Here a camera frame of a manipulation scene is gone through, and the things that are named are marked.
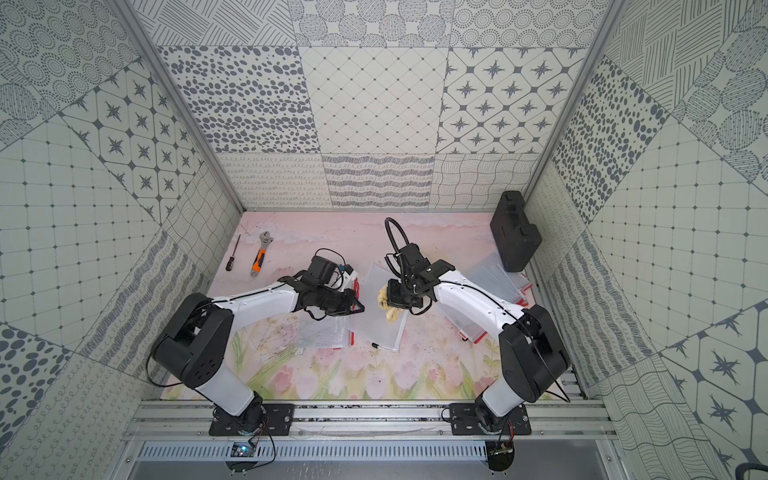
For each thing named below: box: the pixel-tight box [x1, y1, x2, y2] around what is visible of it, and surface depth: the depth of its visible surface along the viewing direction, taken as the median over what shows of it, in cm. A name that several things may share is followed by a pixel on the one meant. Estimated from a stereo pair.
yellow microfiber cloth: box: [377, 285, 404, 324], surface depth 83 cm
